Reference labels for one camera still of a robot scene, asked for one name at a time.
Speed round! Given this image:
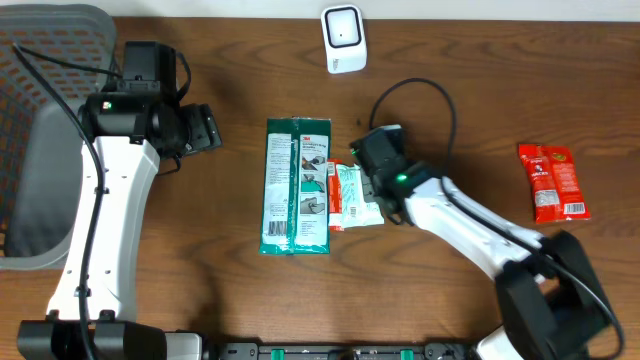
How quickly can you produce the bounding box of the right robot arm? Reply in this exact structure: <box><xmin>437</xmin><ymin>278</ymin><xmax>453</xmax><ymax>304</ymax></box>
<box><xmin>351</xmin><ymin>126</ymin><xmax>624</xmax><ymax>359</ymax></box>

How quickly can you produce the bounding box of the right black cable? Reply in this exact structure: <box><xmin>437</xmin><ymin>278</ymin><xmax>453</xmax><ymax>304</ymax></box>
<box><xmin>368</xmin><ymin>77</ymin><xmax>626</xmax><ymax>360</ymax></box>

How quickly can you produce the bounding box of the black cable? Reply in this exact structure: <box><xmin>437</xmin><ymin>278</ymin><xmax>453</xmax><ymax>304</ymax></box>
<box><xmin>12</xmin><ymin>42</ymin><xmax>194</xmax><ymax>360</ymax></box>
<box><xmin>368</xmin><ymin>77</ymin><xmax>626</xmax><ymax>360</ymax></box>

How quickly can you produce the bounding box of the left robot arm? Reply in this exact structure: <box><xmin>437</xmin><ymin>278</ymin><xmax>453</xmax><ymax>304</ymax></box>
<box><xmin>17</xmin><ymin>41</ymin><xmax>222</xmax><ymax>359</ymax></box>

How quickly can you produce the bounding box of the small red snack packet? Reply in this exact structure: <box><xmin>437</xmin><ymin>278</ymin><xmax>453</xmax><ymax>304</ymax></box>
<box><xmin>328</xmin><ymin>158</ymin><xmax>344</xmax><ymax>232</ymax></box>

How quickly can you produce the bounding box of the left black cable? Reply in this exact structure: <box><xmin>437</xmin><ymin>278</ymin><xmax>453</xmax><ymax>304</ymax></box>
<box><xmin>12</xmin><ymin>42</ymin><xmax>194</xmax><ymax>360</ymax></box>

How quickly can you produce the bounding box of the white green snack packet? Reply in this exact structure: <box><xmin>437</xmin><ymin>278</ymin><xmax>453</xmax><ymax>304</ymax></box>
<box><xmin>260</xmin><ymin>117</ymin><xmax>331</xmax><ymax>256</ymax></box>

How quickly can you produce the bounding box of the grey plastic mesh basket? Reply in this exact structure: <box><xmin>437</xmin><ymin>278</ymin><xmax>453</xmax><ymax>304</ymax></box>
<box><xmin>1</xmin><ymin>4</ymin><xmax>117</xmax><ymax>271</ymax></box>

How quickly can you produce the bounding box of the large red snack bag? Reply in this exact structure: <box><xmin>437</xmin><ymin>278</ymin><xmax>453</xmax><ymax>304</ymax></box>
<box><xmin>518</xmin><ymin>144</ymin><xmax>591</xmax><ymax>224</ymax></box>

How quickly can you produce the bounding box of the light green snack packet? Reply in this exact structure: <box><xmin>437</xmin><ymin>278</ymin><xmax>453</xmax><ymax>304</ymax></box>
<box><xmin>336</xmin><ymin>164</ymin><xmax>385</xmax><ymax>229</ymax></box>

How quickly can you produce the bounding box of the white barcode scanner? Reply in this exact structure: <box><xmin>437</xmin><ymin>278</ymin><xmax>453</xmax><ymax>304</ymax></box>
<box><xmin>320</xmin><ymin>4</ymin><xmax>368</xmax><ymax>74</ymax></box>

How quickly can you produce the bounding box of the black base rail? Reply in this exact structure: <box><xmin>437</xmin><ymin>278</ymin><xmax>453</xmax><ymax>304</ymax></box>
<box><xmin>210</xmin><ymin>342</ymin><xmax>479</xmax><ymax>360</ymax></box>

